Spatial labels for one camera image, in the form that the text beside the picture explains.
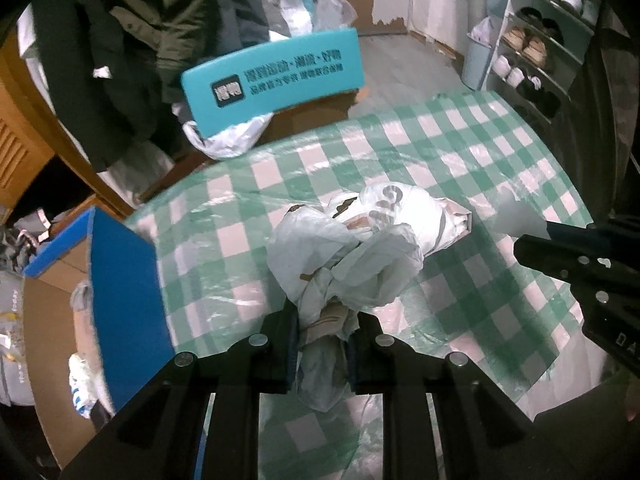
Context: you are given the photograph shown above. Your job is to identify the white plastic bags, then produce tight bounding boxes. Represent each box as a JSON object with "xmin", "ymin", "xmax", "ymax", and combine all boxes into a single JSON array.
[{"xmin": 267, "ymin": 182, "xmax": 472, "ymax": 412}]

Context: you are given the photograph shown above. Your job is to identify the blue rimmed cardboard box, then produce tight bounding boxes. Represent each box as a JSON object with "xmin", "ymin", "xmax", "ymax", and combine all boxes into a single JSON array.
[{"xmin": 23, "ymin": 207, "xmax": 175, "ymax": 467}]

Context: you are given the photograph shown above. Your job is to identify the green checked tablecloth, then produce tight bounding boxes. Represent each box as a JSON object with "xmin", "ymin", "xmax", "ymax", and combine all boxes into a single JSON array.
[{"xmin": 128, "ymin": 92, "xmax": 591, "ymax": 416}]

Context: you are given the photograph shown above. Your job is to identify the shoe rack with shoes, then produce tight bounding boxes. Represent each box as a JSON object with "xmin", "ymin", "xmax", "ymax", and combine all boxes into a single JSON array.
[{"xmin": 480, "ymin": 0, "xmax": 601, "ymax": 127}]

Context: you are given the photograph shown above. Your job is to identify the white plastic bag under box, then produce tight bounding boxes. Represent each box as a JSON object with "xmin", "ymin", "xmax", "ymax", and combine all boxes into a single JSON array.
[{"xmin": 171, "ymin": 101, "xmax": 273, "ymax": 160}]

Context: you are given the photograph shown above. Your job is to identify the teal printed cardboard box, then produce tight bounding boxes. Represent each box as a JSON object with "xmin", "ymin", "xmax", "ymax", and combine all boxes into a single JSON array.
[{"xmin": 181, "ymin": 27, "xmax": 364, "ymax": 139}]

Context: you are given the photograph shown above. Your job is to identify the dark hanging jacket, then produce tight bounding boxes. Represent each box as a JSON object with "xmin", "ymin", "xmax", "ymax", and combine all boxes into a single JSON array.
[{"xmin": 32, "ymin": 0, "xmax": 269, "ymax": 172}]

